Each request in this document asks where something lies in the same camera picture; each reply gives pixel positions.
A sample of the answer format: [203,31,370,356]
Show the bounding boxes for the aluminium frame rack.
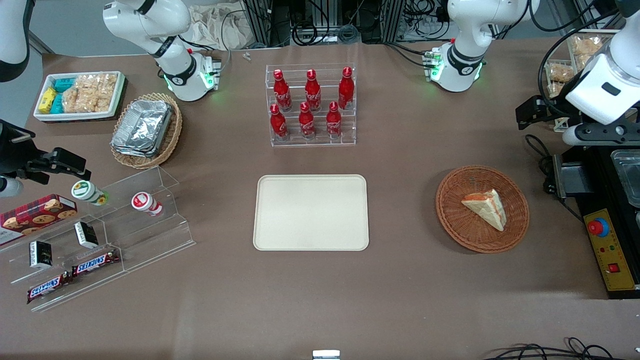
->
[241,0,407,47]

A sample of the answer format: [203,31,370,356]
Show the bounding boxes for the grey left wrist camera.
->
[561,127,640,147]

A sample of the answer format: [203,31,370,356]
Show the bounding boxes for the black cable bundle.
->
[481,337,640,360]

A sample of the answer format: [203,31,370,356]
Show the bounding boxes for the wrapped bread pack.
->
[571,34,609,57]
[547,60,576,84]

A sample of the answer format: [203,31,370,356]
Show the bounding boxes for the green lid yogurt cup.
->
[70,180,109,207]

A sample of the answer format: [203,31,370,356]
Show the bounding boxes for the red tartan cookie box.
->
[0,193,79,246]

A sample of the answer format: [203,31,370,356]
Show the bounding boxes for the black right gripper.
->
[0,120,93,185]

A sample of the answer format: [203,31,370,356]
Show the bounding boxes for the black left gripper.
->
[516,96,640,138]

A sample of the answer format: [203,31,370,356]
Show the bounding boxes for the stacked aluminium foil containers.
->
[111,99,173,158]

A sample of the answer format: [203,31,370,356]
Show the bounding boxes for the black yellow control box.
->
[552,144,640,300]

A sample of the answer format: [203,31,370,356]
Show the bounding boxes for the clear acrylic stepped shelf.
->
[0,165,197,314]

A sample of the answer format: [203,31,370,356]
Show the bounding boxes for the clear acrylic bottle rack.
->
[264,63,357,148]

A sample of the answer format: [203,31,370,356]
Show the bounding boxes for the beige rectangular tray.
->
[253,174,370,252]

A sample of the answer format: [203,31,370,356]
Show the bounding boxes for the wrapped triangle sandwich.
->
[460,188,508,233]

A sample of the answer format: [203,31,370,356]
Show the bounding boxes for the small black white box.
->
[73,221,100,250]
[28,240,55,270]

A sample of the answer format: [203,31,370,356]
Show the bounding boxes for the white crumpled cloth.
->
[186,2,252,52]

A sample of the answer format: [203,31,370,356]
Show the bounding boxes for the clear rice cracker bag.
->
[62,80,97,114]
[75,73,119,113]

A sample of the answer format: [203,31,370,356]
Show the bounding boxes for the Snickers chocolate bar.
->
[71,248,121,279]
[26,272,74,305]

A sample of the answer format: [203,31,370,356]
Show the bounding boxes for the red emergency stop button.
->
[587,217,611,239]

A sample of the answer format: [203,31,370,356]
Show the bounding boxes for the white rectangular snack bin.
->
[33,71,126,122]

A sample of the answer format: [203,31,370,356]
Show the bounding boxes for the black table cable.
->
[523,133,587,224]

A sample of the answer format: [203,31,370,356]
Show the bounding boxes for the yellow snack packet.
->
[38,87,59,113]

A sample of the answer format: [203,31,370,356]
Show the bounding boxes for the round brown wicker basket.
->
[435,165,530,255]

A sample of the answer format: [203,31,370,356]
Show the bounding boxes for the red lid yogurt cup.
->
[131,192,164,218]

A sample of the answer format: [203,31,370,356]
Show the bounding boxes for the oval wicker basket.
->
[110,92,184,170]

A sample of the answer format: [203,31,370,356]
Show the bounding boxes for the red cola bottle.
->
[270,103,290,141]
[338,66,355,110]
[325,101,343,140]
[304,69,322,112]
[273,69,293,112]
[298,101,317,140]

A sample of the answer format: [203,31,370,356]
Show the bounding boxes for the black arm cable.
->
[529,0,623,118]

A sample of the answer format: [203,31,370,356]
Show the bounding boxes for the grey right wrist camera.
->
[0,176,24,199]

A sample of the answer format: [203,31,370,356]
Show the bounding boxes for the clear acrylic snack shelf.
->
[543,28,624,133]

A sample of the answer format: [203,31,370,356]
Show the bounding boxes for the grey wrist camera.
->
[0,176,24,199]
[561,127,640,147]

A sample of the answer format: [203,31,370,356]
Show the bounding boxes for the black base cable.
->
[384,40,437,69]
[176,9,247,77]

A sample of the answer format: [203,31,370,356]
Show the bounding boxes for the clear plastic container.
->
[610,148,640,209]

